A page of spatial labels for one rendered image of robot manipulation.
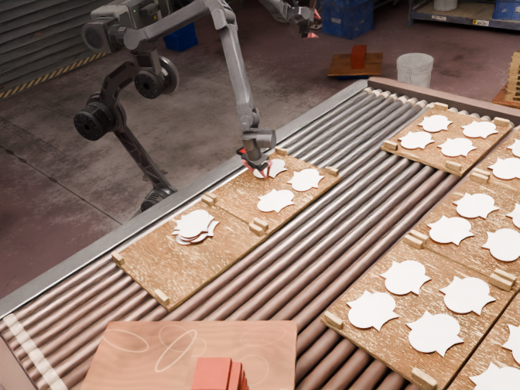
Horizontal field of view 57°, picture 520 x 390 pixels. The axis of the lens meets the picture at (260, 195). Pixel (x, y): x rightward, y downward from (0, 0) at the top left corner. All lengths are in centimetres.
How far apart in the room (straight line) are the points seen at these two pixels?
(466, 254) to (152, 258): 99
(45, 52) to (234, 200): 492
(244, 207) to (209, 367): 89
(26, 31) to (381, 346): 566
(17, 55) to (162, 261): 495
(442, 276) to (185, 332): 74
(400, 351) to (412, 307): 15
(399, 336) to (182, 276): 68
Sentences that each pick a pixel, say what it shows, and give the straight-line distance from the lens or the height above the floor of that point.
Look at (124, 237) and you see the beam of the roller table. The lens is 184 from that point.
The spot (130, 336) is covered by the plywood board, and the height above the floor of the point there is 104.
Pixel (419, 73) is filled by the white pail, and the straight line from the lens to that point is 428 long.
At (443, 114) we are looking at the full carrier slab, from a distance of 229.
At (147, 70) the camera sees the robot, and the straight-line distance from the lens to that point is 242.
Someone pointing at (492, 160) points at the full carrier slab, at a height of 94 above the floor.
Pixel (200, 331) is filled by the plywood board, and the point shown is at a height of 104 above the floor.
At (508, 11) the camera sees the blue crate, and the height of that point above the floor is 23.
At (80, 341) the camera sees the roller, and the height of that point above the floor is 92.
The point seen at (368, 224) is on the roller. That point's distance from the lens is 169.
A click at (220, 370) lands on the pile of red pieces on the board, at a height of 121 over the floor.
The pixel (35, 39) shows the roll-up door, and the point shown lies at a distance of 643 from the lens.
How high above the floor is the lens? 201
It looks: 36 degrees down
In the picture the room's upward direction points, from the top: 9 degrees counter-clockwise
